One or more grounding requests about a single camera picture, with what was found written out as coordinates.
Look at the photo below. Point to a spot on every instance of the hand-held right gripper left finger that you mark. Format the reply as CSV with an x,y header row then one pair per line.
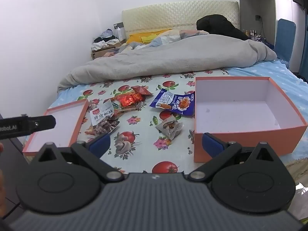
x,y
99,144

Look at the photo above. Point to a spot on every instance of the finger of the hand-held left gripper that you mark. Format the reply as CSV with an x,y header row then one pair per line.
x,y
42,123

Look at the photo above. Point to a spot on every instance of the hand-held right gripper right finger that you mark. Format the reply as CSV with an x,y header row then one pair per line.
x,y
211,144

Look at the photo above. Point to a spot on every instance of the white label brown snack packet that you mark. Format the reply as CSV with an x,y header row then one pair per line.
x,y
102,116

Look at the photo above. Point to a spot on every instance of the orange cardboard box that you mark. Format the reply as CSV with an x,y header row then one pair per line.
x,y
240,139

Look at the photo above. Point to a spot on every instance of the grey clear snack packet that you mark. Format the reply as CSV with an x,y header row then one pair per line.
x,y
169,127

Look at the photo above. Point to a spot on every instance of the red foil snack packet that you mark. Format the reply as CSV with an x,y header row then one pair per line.
x,y
128,99

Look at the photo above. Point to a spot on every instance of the blue snack packet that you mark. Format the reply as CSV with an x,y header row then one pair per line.
x,y
173,102

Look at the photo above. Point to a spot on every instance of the dark red snack packet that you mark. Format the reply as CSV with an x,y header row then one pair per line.
x,y
140,90

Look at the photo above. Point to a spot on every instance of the person's left hand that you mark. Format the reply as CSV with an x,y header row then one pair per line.
x,y
2,192

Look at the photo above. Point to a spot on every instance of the orange box lid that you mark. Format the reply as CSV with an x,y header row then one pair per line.
x,y
60,125

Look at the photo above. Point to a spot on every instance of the fruit printed cloth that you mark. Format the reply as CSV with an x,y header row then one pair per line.
x,y
142,130

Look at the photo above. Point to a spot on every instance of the brown cardboard box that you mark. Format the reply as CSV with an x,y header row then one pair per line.
x,y
101,53

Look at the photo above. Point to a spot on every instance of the grey blanket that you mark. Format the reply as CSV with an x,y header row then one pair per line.
x,y
156,57

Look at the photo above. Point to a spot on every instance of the white bottle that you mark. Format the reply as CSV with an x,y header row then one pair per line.
x,y
118,34

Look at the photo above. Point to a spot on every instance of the yellow pillow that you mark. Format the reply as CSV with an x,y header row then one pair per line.
x,y
137,38

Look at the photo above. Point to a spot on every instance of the pastel patchwork quilt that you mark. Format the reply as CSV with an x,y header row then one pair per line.
x,y
168,37

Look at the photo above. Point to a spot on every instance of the row of small bottles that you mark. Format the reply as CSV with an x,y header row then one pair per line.
x,y
252,34

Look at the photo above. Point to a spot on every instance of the black cloth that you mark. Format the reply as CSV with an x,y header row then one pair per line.
x,y
216,25

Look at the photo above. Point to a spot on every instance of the blue chair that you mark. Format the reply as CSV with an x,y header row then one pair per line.
x,y
285,38

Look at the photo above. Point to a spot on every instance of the cream padded headboard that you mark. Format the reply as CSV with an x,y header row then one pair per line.
x,y
168,16

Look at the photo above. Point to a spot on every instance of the grey wall socket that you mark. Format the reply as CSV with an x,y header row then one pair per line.
x,y
118,25

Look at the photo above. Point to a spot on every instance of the black wall plug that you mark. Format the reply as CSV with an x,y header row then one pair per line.
x,y
258,17

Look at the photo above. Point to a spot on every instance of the white wall cabinet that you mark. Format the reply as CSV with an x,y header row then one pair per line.
x,y
264,4

